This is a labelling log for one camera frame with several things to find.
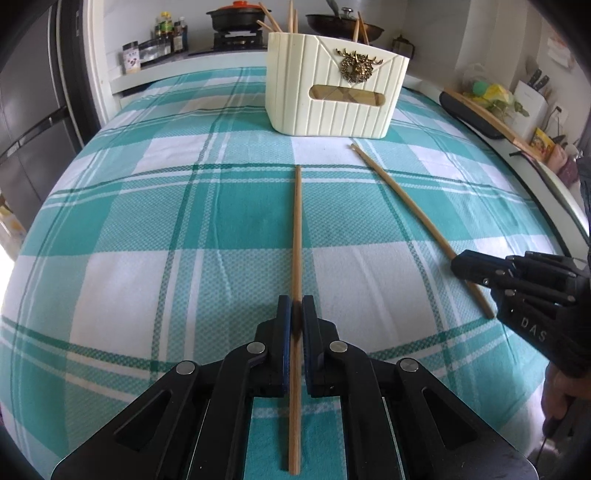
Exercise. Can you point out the wooden cutting board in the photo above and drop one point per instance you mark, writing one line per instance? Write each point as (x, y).
(489, 121)

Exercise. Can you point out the pink container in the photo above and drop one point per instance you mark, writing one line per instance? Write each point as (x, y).
(563, 164)

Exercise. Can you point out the wooden chopstick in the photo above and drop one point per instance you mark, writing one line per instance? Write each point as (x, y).
(357, 26)
(295, 21)
(406, 201)
(298, 230)
(364, 32)
(290, 16)
(269, 17)
(264, 26)

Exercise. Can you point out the person's right hand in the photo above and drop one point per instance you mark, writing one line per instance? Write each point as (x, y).
(556, 397)

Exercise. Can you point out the dark glass kettle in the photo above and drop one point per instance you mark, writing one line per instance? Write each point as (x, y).
(404, 48)

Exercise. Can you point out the teal checked tablecloth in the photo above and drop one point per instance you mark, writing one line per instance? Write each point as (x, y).
(161, 230)

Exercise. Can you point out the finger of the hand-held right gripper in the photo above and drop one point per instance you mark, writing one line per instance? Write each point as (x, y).
(521, 288)
(480, 264)

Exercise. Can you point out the green scrubber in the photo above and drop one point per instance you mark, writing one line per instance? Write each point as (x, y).
(480, 87)

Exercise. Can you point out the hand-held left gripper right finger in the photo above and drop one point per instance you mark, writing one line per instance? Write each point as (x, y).
(310, 341)

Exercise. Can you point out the yellow plastic bag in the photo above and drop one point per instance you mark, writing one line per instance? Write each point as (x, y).
(498, 93)

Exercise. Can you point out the dark sauce bottle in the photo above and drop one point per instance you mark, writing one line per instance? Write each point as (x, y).
(164, 27)
(180, 34)

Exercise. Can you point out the black tray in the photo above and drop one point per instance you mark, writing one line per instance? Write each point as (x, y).
(466, 113)

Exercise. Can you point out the glass pan lid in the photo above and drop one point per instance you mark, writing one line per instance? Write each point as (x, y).
(334, 19)

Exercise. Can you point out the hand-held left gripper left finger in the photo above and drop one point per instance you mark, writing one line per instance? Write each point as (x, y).
(282, 341)

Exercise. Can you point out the cream ribbed utensil holder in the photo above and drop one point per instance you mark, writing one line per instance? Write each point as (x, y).
(300, 110)

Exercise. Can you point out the black pot with red lid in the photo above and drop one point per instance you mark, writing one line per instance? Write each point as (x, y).
(231, 18)

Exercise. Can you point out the grey refrigerator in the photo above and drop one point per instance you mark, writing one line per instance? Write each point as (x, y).
(32, 115)

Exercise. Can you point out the black frying pan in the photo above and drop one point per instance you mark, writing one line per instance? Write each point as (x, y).
(341, 30)

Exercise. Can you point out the black gas stove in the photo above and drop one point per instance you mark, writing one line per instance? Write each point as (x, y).
(231, 41)

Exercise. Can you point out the yellow snack packet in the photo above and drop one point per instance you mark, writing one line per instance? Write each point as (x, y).
(540, 141)

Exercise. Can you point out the white knife block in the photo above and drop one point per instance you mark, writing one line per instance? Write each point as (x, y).
(528, 104)

